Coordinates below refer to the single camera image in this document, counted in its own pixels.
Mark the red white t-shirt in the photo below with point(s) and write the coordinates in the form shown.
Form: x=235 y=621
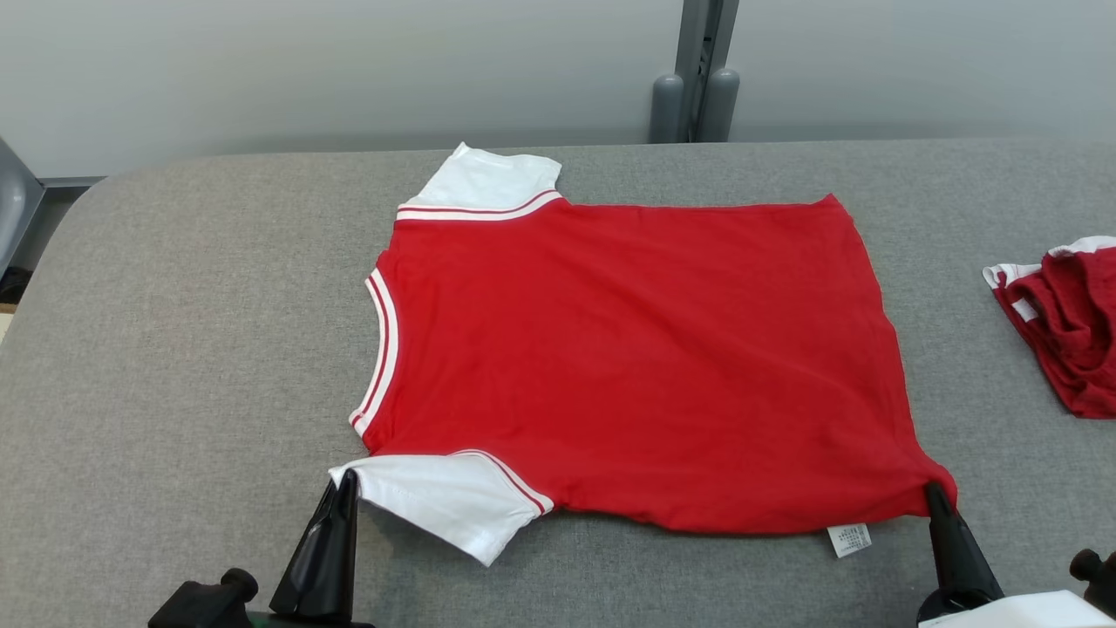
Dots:
x=628 y=349

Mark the red shorts white trim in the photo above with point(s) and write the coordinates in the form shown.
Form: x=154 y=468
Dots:
x=1072 y=331

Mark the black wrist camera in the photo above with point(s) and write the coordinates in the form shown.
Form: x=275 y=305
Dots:
x=200 y=606
x=1098 y=580

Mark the grey metal partition post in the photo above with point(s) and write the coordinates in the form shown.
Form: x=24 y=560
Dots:
x=697 y=52

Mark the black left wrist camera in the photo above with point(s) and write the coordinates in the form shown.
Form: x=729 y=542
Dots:
x=200 y=606

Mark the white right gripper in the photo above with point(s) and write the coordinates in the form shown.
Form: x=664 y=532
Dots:
x=1029 y=612

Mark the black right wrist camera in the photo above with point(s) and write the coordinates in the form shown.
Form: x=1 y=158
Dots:
x=1098 y=580

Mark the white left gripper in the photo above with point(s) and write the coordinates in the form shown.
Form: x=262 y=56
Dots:
x=305 y=623

